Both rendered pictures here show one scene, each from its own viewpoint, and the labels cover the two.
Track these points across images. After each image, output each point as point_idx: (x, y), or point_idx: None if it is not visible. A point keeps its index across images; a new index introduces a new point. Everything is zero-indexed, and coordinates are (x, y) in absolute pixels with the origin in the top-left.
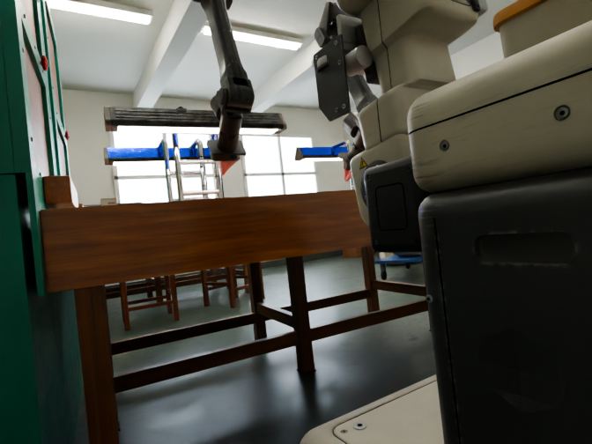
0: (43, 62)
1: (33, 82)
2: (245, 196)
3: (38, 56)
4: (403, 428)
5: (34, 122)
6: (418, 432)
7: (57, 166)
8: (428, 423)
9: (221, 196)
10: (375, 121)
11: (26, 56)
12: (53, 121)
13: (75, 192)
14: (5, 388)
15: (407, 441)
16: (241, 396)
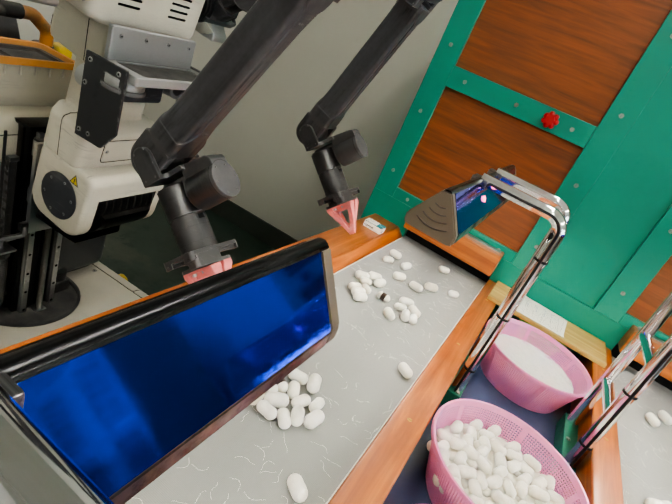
0: (541, 119)
1: (503, 138)
2: (298, 241)
3: (543, 113)
4: (112, 308)
5: (467, 171)
6: (103, 305)
7: (627, 262)
8: (95, 310)
9: (475, 347)
10: None
11: (486, 115)
12: (670, 206)
13: (462, 243)
14: None
15: (111, 299)
16: None
